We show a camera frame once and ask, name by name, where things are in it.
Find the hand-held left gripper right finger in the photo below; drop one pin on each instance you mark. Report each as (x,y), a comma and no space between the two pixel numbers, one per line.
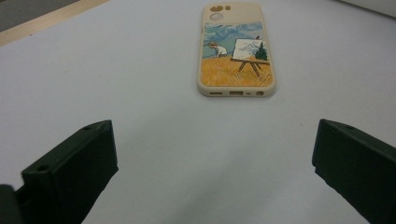
(358,168)

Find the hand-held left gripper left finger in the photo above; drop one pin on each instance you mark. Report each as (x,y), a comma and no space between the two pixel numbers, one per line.
(71,174)

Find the beige painted-print phone case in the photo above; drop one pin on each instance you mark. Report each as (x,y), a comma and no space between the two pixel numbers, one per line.
(236,71)

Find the white table sheet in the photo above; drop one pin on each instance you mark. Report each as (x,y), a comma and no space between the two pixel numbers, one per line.
(155,93)

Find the wooden table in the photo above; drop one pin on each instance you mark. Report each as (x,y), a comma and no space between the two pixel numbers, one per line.
(46,20)

